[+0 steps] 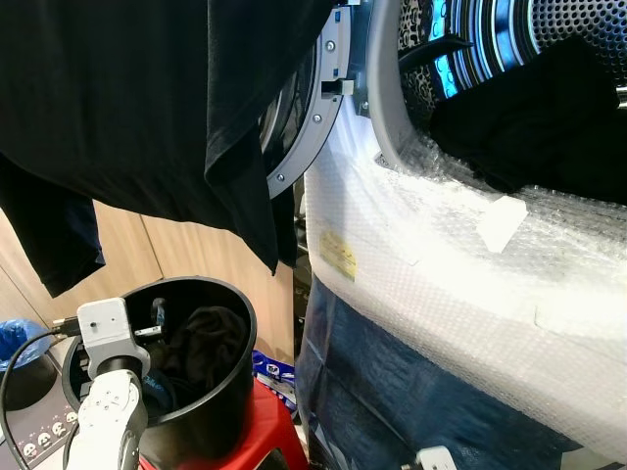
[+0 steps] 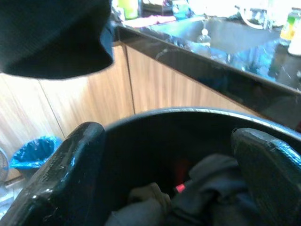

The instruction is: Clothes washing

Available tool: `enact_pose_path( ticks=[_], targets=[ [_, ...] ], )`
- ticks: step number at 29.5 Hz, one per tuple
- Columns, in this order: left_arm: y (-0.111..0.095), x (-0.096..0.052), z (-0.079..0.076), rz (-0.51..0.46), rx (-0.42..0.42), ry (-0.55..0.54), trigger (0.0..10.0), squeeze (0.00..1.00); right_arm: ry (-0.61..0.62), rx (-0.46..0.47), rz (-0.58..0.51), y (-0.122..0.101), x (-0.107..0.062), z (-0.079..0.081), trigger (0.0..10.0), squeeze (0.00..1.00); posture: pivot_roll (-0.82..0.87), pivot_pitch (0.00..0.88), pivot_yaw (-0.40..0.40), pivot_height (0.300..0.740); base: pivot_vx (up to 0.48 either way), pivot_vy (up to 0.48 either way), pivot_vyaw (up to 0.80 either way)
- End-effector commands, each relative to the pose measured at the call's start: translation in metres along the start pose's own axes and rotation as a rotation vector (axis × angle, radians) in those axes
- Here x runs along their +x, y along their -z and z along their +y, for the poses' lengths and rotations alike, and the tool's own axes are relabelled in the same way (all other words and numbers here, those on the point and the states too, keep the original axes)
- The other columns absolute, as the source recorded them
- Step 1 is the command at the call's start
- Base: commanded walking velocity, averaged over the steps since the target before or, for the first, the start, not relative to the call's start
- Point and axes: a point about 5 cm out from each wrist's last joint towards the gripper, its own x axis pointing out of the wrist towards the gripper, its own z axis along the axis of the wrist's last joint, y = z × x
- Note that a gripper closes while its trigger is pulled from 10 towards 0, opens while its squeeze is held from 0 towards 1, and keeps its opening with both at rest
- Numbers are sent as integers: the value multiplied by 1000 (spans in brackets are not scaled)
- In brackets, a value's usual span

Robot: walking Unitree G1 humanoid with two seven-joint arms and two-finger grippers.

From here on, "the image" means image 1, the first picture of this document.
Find blue printed package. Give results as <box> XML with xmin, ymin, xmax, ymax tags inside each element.
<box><xmin>252</xmin><ymin>350</ymin><xmax>299</xmax><ymax>404</ymax></box>

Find black clothes in washer drum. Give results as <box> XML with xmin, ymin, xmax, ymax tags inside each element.
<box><xmin>429</xmin><ymin>37</ymin><xmax>627</xmax><ymax>194</ymax></box>

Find black plastic bucket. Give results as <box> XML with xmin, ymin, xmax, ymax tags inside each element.
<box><xmin>60</xmin><ymin>276</ymin><xmax>259</xmax><ymax>463</ymax></box>

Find grey power strip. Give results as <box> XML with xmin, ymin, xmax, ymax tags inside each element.
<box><xmin>0</xmin><ymin>399</ymin><xmax>81</xmax><ymax>470</ymax></box>

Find black round bin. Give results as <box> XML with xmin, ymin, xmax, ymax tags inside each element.
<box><xmin>0</xmin><ymin>351</ymin><xmax>66</xmax><ymax>413</ymax></box>

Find large black hanging garment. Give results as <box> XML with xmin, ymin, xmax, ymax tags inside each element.
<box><xmin>0</xmin><ymin>0</ymin><xmax>340</xmax><ymax>275</ymax></box>

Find yellow warning label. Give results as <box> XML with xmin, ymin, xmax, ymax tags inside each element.
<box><xmin>317</xmin><ymin>229</ymin><xmax>360</xmax><ymax>283</ymax></box>

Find black clothes in bucket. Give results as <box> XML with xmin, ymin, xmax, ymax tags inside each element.
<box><xmin>157</xmin><ymin>305</ymin><xmax>248</xmax><ymax>395</ymax></box>

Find bubble-wrapped white washing machine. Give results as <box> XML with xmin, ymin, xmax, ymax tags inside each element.
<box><xmin>294</xmin><ymin>0</ymin><xmax>627</xmax><ymax>467</ymax></box>

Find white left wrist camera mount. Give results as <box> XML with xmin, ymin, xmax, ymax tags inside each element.
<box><xmin>75</xmin><ymin>298</ymin><xmax>154</xmax><ymax>379</ymax></box>

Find red plastic stool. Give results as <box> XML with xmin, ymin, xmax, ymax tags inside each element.
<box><xmin>137</xmin><ymin>376</ymin><xmax>311</xmax><ymax>470</ymax></box>

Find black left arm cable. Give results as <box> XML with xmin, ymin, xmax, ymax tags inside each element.
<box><xmin>0</xmin><ymin>315</ymin><xmax>81</xmax><ymax>470</ymax></box>

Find white tape patch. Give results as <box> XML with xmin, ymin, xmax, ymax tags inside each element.
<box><xmin>476</xmin><ymin>195</ymin><xmax>529</xmax><ymax>255</ymax></box>

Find dark blue plastic sheet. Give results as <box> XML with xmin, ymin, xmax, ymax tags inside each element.
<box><xmin>296</xmin><ymin>288</ymin><xmax>591</xmax><ymax>470</ymax></box>

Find blue plastic bag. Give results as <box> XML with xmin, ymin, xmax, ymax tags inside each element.
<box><xmin>0</xmin><ymin>318</ymin><xmax>47</xmax><ymax>371</ymax></box>

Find dark navy hanging garment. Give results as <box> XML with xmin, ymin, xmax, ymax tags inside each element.
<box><xmin>0</xmin><ymin>155</ymin><xmax>106</xmax><ymax>299</ymax></box>

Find grey round washer door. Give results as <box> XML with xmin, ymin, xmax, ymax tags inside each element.
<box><xmin>259</xmin><ymin>0</ymin><xmax>356</xmax><ymax>202</ymax></box>

